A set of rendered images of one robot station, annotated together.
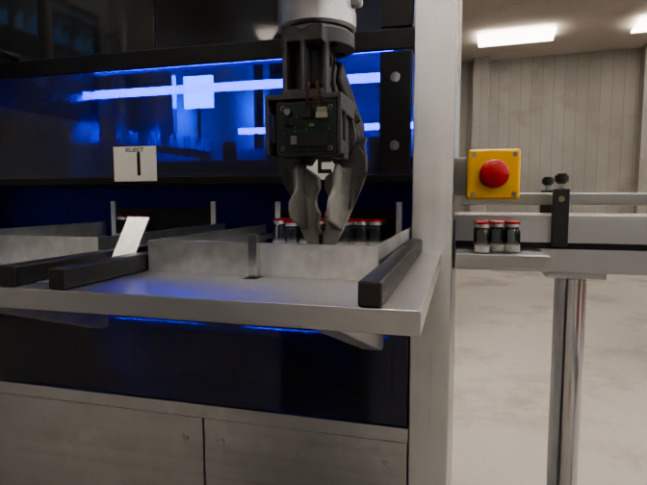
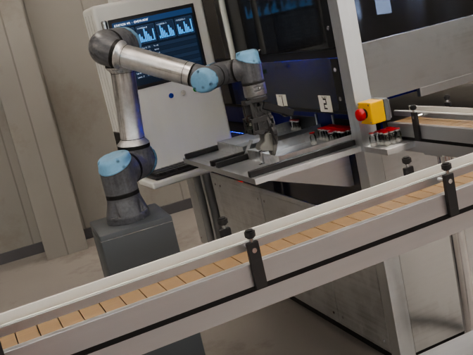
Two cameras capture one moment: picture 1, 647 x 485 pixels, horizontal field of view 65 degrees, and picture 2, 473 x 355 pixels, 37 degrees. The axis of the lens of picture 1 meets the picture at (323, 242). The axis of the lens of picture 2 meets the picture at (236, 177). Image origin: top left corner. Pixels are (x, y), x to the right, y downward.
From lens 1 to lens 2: 207 cm
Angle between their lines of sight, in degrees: 54
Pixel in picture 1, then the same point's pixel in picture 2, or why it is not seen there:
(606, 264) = (435, 149)
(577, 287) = (440, 159)
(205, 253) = (255, 155)
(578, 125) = not seen: outside the picture
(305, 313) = (243, 177)
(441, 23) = (341, 47)
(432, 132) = (348, 94)
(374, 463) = not seen: hidden behind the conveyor
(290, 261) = (267, 159)
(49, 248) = (236, 149)
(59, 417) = (284, 207)
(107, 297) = (222, 170)
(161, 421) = not seen: hidden behind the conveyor
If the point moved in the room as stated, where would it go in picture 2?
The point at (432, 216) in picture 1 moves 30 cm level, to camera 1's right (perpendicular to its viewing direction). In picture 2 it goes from (355, 129) to (429, 129)
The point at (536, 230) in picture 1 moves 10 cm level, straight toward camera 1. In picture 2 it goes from (412, 132) to (383, 139)
